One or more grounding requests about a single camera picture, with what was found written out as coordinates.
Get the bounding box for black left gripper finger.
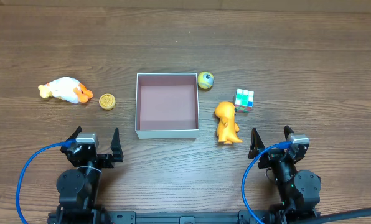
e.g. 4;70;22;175
110;128;124;162
67;126;82;141

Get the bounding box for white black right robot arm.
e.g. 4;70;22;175
248;126;321;223

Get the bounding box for thick black cable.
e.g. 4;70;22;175
293;205;371;224

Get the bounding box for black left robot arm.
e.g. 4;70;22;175
56;127;124;211

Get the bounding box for white cardboard box pink inside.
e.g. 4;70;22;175
135;73;199;139

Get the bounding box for colourful puzzle cube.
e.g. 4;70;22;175
233;89;255;113

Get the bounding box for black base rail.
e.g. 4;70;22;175
47;210;322;224

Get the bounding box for yellow blue toy ball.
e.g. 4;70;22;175
197;72;214;90

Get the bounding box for yellow round wheel toy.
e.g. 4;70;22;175
98;93;116;110

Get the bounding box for white orange plush duck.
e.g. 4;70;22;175
38;77;93;104

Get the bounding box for orange dinosaur toy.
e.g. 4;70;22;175
215;101;243;144

